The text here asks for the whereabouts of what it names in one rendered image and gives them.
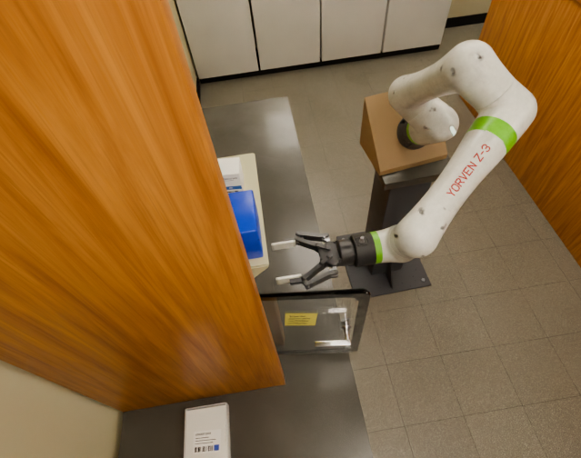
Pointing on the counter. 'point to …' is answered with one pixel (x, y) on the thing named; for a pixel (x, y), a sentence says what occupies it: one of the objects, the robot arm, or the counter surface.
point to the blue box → (247, 222)
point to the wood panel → (111, 212)
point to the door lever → (335, 341)
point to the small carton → (232, 174)
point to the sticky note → (300, 319)
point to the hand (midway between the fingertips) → (280, 262)
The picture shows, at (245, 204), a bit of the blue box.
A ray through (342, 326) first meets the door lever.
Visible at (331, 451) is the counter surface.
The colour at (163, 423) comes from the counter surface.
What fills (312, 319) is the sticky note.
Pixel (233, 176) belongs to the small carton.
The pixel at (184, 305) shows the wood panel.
